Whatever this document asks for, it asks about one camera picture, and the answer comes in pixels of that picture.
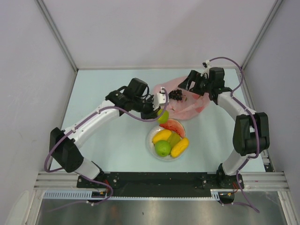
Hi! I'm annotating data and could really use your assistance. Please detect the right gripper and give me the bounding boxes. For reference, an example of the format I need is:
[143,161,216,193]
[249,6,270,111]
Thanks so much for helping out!
[178,70,213,97]

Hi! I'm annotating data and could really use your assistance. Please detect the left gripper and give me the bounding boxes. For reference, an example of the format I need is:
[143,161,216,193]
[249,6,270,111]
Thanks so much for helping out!
[132,95,161,121]

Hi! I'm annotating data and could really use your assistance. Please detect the green fake pear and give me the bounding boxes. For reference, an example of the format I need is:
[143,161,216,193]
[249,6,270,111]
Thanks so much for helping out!
[157,109,169,124]

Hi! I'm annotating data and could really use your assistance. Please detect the pink plastic bag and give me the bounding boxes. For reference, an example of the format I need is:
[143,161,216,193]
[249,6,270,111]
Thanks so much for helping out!
[152,76,210,120]

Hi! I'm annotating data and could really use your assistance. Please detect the fake watermelon slice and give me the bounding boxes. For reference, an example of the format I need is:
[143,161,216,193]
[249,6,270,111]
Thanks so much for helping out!
[159,119,186,138]

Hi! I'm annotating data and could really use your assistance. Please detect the yellow fake mango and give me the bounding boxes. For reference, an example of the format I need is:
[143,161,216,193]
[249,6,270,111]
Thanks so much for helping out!
[152,129,172,144]

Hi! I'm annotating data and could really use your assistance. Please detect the dark fake grapes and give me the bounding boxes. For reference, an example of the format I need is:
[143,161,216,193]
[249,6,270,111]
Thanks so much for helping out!
[168,89,183,101]

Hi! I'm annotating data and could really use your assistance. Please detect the white paper plate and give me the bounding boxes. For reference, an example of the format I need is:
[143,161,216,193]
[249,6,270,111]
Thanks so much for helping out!
[145,126,189,161]

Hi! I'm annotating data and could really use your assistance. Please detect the green fake apple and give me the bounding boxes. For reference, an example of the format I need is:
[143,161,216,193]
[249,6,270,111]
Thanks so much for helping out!
[154,140,171,157]

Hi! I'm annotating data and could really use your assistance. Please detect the orange fake fruit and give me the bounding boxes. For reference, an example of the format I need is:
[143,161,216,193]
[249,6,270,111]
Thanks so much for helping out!
[170,137,189,158]

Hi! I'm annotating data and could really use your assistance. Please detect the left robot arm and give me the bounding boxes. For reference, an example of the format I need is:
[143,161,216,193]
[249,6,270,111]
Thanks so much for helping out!
[44,78,169,188]

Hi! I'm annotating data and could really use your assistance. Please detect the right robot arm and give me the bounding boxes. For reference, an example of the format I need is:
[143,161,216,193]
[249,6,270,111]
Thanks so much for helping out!
[178,67,270,188]

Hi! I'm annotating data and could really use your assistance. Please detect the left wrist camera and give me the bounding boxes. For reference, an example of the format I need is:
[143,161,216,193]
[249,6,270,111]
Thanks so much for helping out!
[153,87,169,110]

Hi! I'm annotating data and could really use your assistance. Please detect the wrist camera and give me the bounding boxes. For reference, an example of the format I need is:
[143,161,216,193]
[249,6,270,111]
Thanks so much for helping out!
[153,87,169,110]
[202,60,211,74]

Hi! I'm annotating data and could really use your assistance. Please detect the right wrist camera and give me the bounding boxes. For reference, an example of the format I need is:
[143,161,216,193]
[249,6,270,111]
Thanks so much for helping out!
[202,60,211,74]

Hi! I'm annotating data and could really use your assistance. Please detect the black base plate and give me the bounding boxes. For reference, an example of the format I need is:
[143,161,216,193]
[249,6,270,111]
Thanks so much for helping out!
[76,172,245,198]

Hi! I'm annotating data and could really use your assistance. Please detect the white cable duct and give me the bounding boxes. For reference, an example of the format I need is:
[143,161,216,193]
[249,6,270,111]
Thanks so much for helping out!
[43,190,233,201]

